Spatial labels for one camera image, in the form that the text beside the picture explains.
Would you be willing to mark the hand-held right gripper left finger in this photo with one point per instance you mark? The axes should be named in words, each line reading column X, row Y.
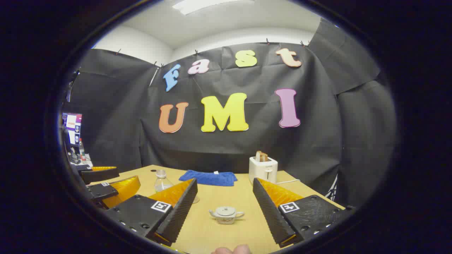
column 180, row 211

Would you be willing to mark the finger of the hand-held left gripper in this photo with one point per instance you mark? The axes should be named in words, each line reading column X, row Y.
column 100, row 175
column 102, row 191

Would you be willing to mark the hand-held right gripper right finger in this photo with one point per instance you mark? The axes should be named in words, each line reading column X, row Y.
column 268, row 211

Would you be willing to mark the clear water bottle green label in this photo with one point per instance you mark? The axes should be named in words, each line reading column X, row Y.
column 163, row 181

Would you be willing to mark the white ceramic teacup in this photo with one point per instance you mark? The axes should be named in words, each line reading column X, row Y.
column 226, row 218

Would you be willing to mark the clear bottle red label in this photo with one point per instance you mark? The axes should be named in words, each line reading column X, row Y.
column 82, row 148

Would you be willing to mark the white side table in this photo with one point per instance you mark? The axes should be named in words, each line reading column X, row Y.
column 86, row 160

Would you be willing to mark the white toaster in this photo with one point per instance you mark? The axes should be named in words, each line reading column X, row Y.
column 263, row 171

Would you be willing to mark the blue towel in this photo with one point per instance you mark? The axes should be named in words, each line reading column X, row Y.
column 210, row 178

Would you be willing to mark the computer monitor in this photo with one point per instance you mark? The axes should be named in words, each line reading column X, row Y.
column 73, row 127

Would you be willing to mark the bread slice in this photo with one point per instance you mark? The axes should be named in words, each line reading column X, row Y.
column 261, row 156

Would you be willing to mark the black backdrop cloth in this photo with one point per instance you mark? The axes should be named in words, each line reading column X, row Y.
column 247, row 148

